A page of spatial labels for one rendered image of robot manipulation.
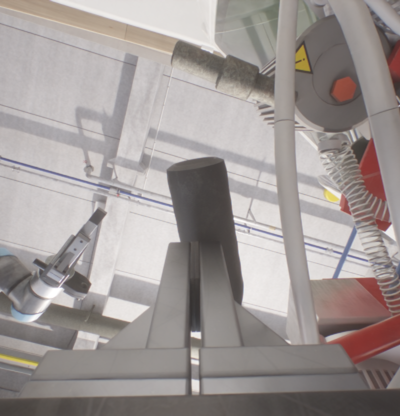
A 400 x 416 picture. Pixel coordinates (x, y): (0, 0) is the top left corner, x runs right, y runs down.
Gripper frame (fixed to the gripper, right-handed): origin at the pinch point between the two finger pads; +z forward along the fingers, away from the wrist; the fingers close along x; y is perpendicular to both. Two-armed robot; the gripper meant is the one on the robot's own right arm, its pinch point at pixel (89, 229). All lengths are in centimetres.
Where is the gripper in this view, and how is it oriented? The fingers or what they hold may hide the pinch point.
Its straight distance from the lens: 71.2
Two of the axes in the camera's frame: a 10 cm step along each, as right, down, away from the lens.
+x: -0.3, -4.0, 9.2
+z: 6.5, -7.1, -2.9
